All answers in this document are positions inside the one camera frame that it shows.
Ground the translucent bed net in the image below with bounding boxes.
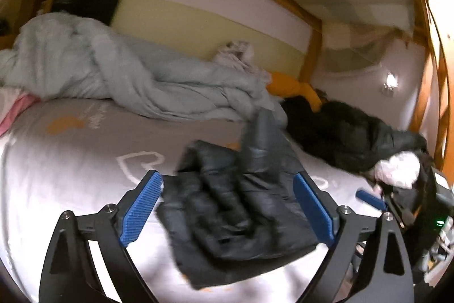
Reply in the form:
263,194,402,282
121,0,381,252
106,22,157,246
320,21,430,77

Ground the wooden bed frame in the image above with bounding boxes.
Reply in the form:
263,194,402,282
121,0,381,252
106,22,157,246
0,0,450,179

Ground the wall lamp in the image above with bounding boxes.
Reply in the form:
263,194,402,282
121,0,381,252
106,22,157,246
382,73,399,97

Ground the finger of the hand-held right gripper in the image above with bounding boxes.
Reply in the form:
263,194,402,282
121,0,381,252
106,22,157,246
356,189,388,212

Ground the white crumpled cloth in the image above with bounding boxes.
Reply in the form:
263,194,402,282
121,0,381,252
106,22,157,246
213,39,272,84

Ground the pink striped cloth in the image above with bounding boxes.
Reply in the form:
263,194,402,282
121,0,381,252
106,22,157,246
0,92,40,137

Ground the orange garment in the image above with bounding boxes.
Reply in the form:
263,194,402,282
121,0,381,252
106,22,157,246
266,72,324,112

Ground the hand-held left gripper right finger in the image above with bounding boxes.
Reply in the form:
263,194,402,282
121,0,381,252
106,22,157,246
293,172,415,303

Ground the black fur-trimmed coat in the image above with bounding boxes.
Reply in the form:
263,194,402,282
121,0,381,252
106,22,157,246
280,97,444,215

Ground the dark grey puffer jacket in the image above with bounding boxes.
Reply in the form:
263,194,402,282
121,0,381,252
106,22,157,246
156,108,341,290

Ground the light blue duvet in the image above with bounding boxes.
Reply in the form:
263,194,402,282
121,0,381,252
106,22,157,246
0,12,289,123

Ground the grey printed bed sheet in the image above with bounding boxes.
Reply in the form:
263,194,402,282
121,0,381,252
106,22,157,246
0,86,388,303

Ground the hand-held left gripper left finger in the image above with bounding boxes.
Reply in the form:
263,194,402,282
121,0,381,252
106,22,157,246
38,170,164,303

